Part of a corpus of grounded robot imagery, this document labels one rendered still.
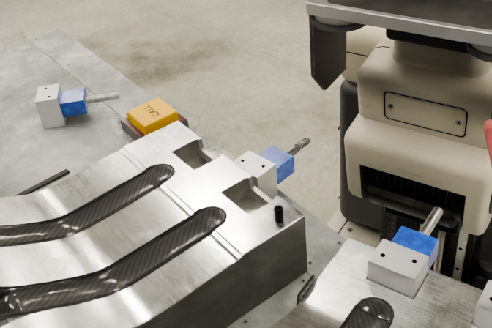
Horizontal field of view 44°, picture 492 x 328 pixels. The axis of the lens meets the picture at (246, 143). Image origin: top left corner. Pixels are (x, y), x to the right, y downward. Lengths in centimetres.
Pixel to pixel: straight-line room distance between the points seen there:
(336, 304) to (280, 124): 178
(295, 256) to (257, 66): 212
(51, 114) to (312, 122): 147
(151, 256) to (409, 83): 44
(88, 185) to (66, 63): 53
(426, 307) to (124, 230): 33
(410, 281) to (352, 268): 7
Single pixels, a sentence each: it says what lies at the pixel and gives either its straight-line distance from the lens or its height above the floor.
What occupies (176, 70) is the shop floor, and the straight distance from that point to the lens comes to 283.
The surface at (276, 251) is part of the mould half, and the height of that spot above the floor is 86.
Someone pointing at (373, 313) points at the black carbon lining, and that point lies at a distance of 63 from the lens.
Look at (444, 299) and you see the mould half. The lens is 64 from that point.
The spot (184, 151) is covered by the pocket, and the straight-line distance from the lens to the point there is 79.
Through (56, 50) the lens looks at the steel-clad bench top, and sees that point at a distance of 132.
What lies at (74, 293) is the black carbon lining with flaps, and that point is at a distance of 64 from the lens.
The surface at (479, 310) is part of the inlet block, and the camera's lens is 61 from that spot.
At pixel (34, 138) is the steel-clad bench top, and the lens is 105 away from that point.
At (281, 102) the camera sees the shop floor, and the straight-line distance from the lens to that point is 250.
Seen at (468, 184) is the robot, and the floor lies 77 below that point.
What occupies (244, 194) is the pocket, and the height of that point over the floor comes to 87.
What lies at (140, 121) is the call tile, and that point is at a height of 84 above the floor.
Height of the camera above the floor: 135
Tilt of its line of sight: 36 degrees down
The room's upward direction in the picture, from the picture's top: 7 degrees counter-clockwise
